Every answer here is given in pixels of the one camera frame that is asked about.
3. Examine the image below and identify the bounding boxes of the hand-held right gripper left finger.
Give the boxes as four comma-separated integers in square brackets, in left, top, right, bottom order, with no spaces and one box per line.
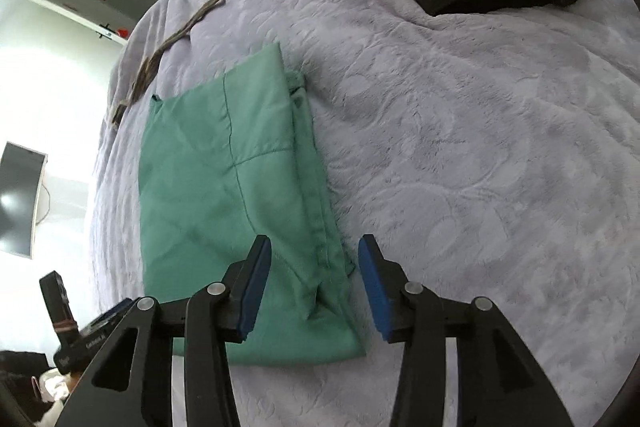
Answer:
[55,234,273,427]

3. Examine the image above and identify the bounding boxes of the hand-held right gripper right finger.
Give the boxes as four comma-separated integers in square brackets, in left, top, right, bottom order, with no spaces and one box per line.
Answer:
[358,234,576,427]

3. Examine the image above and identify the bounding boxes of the green pants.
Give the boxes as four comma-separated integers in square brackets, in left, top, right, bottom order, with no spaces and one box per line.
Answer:
[137,43,368,367]

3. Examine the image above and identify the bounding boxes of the lavender plush blanket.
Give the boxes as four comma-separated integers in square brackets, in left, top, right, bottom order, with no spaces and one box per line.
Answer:
[89,0,640,427]

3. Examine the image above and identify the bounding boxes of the wall-mounted flat screen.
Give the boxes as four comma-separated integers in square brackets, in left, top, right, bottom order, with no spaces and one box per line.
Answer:
[0,141,48,258]

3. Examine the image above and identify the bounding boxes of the brown braided cord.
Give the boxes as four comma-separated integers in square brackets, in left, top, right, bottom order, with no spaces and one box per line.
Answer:
[111,0,266,125]

